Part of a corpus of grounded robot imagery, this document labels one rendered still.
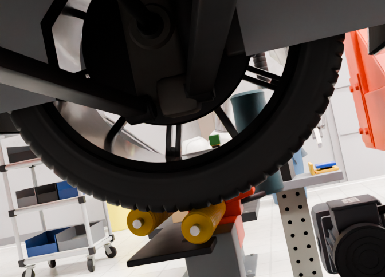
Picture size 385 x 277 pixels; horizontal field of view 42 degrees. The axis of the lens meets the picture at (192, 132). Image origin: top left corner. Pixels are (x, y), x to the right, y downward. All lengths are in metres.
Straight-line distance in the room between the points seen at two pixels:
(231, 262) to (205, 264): 0.05
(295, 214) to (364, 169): 3.26
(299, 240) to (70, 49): 1.07
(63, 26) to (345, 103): 4.10
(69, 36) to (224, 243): 0.56
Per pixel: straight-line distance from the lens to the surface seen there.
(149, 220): 0.98
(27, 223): 5.71
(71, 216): 5.49
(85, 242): 3.27
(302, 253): 1.84
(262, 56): 1.40
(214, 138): 1.82
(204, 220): 0.89
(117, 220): 4.78
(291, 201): 1.80
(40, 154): 0.98
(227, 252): 0.97
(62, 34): 1.11
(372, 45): 1.07
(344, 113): 5.00
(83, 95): 0.70
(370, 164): 5.04
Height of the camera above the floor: 0.63
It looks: 2 degrees up
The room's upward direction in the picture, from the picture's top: 12 degrees counter-clockwise
